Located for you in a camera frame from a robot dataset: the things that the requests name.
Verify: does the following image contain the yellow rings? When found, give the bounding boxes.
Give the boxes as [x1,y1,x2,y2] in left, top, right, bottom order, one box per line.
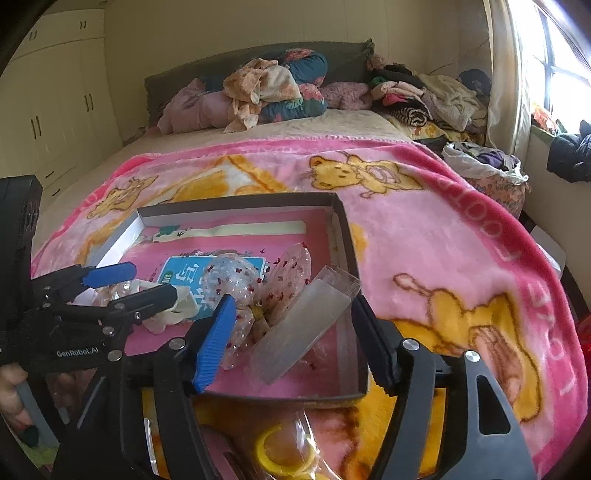
[230,407,346,480]

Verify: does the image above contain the person's left hand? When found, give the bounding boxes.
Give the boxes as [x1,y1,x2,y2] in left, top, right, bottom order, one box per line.
[0,363,33,432]

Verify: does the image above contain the clear butterfly hair clip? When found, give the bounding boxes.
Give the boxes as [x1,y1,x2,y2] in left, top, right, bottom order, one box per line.
[72,281,132,307]

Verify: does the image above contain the pink book in tray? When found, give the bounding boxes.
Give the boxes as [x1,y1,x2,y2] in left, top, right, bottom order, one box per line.
[123,208,346,402]

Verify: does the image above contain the white claw hair clip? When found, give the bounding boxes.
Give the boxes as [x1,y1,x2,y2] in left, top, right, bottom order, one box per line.
[141,286,199,335]

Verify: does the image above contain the polka dot fabric bow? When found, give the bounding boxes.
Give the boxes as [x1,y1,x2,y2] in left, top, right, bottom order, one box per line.
[200,243,312,370]

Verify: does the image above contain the clear plastic packet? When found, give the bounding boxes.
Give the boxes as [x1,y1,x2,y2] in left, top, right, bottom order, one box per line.
[245,265,361,385]

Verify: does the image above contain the pink bear fleece blanket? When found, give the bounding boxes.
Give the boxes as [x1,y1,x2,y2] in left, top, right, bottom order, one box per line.
[32,137,588,477]

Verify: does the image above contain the cream wardrobe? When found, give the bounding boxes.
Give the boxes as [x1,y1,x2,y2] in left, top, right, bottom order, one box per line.
[1,4,122,206]

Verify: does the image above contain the shallow cardboard box tray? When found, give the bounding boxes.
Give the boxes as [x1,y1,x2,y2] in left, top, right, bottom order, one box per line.
[89,193,369,408]

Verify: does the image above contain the pink pillow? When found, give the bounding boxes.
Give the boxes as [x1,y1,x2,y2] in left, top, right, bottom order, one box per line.
[156,78,232,135]

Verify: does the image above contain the orange floral cloth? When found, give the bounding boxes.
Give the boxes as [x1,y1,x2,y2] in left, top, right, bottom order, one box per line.
[222,58,303,133]

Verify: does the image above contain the laundry basket with clothes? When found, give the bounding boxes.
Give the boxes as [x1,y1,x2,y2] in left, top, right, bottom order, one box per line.
[442,142,530,218]

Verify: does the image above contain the beige bed sheet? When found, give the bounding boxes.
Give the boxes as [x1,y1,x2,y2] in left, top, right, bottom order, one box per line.
[33,109,411,252]

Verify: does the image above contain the dark teal floral quilt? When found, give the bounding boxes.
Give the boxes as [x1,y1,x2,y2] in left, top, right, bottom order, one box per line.
[202,47,330,125]

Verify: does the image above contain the dark clothes on sill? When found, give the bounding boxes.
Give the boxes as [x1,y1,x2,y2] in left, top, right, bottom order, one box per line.
[547,120,591,183]

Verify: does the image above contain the cream curtain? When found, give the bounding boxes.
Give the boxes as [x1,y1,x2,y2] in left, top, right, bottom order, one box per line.
[483,1,532,160]

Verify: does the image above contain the pile of clothes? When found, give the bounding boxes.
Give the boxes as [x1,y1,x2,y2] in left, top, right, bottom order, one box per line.
[320,54,493,144]

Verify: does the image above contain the dark green headboard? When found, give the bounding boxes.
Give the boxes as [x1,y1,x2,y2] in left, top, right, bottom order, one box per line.
[144,39,375,126]

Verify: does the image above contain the window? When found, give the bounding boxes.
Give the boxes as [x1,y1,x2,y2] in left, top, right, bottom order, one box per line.
[509,1,590,134]

